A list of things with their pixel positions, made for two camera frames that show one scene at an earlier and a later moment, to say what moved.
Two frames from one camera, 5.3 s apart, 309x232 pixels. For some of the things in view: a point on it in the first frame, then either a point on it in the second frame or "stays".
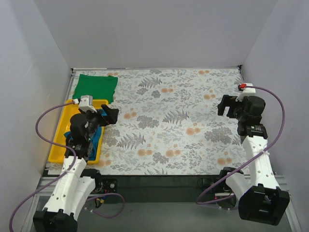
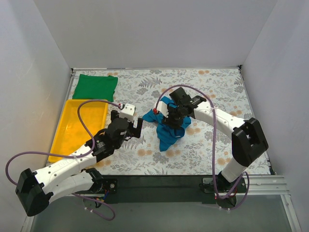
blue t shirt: (96, 140) to (167, 134)
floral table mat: (168, 123) stays
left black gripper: (101, 118) to (131, 128)
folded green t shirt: (101, 87) stays
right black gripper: (233, 110) to (172, 120)
